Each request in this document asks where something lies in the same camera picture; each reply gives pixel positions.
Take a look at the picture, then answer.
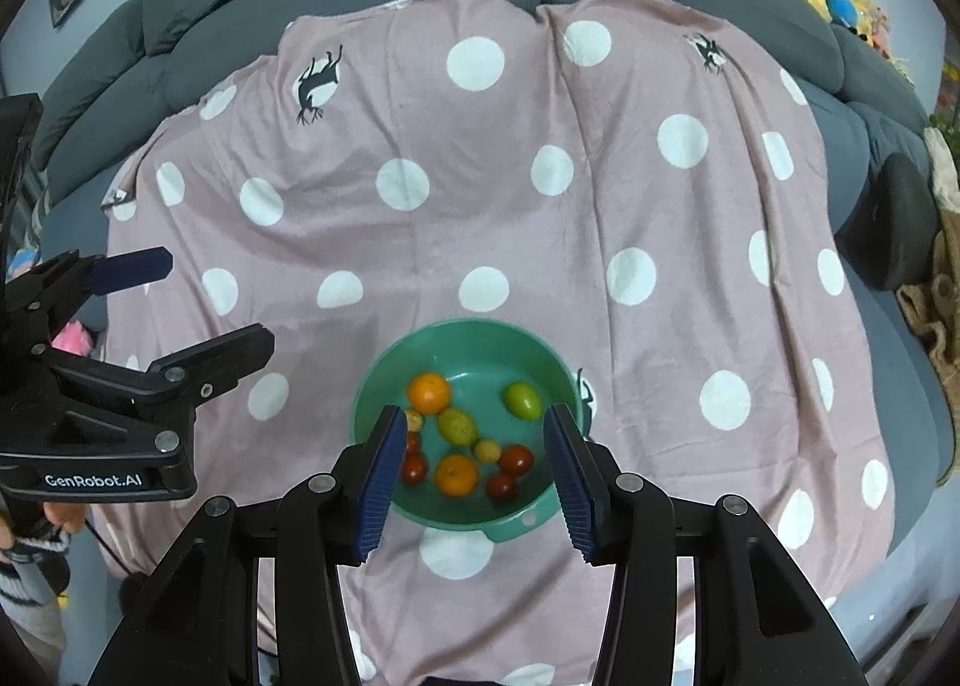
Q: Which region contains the pink polka dot blanket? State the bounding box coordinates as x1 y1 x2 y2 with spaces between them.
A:
97 0 897 686

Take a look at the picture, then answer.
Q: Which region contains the pink plush toy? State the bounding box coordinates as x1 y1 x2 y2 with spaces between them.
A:
51 321 97 357

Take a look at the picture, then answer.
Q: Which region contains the green plum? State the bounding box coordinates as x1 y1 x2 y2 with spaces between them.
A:
502 381 542 420

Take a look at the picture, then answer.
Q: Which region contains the black cable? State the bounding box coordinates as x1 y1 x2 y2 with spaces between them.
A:
82 519 151 582

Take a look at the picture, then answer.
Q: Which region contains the black rounded cushion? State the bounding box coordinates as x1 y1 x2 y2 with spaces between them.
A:
862 154 942 291

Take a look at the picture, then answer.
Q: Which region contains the person's left hand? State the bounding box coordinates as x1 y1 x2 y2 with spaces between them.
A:
41 502 89 543

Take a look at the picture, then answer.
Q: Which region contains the green plastic bowl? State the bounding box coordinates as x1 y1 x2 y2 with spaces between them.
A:
350 318 593 546

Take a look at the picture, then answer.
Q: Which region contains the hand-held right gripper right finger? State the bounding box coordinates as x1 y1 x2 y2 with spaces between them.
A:
542 402 895 686

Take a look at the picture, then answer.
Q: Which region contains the brown plush throw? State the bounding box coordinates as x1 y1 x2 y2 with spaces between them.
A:
896 127 960 485

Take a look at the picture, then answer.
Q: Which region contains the person's left forearm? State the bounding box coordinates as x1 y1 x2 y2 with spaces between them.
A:
0 532 76 679

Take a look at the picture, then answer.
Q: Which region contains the orange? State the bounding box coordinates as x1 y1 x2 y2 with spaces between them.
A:
407 372 453 413
436 454 479 498

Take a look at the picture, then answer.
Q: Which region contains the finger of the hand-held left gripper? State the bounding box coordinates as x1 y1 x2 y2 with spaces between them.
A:
4 246 175 320
34 324 276 453

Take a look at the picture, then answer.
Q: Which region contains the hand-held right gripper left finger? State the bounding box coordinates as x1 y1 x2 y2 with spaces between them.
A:
56 403 410 686

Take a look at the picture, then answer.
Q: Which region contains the yellow-green mango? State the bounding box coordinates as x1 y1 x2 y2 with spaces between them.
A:
437 407 477 446

